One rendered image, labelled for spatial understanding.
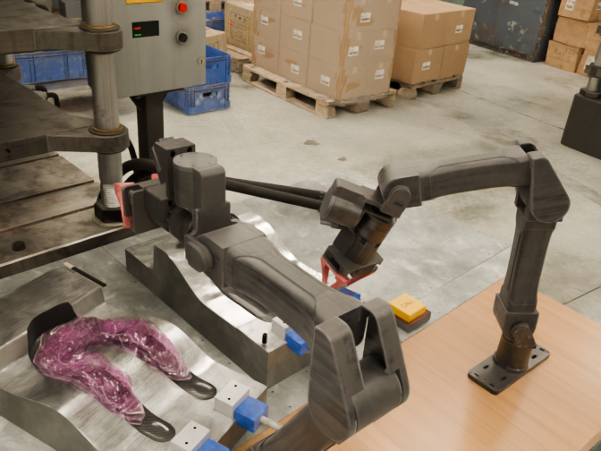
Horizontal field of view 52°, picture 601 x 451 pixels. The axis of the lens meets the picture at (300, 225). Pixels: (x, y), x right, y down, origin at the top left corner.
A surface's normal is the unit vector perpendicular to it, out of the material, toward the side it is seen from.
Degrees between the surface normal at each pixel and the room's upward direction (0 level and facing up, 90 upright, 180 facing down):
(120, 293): 0
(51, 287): 0
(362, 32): 83
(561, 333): 0
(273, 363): 90
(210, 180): 88
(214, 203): 88
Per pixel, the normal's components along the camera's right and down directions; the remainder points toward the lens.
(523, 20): -0.80, 0.23
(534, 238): -0.04, 0.63
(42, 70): 0.61, 0.46
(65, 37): 0.11, 0.48
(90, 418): 0.47, -0.64
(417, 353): 0.07, -0.87
